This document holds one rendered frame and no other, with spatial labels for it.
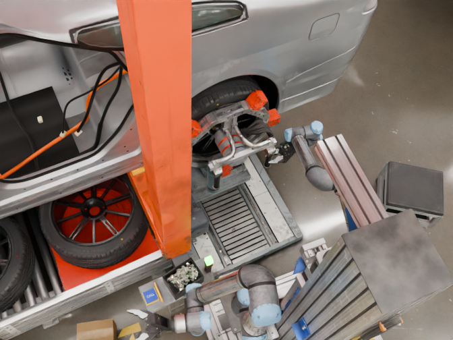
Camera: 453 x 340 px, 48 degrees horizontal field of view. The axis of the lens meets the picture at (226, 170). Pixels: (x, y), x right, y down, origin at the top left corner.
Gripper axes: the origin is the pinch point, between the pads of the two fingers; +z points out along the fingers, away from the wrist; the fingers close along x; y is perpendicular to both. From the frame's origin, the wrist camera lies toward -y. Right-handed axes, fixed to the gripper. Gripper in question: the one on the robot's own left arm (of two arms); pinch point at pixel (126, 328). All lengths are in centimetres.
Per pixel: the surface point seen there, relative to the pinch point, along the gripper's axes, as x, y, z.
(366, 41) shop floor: 268, 89, -211
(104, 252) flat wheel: 69, 64, 19
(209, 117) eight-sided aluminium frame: 109, -3, -47
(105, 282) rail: 56, 78, 20
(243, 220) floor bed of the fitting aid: 104, 105, -73
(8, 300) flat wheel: 52, 78, 76
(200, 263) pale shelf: 59, 71, -37
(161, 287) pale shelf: 47, 73, -13
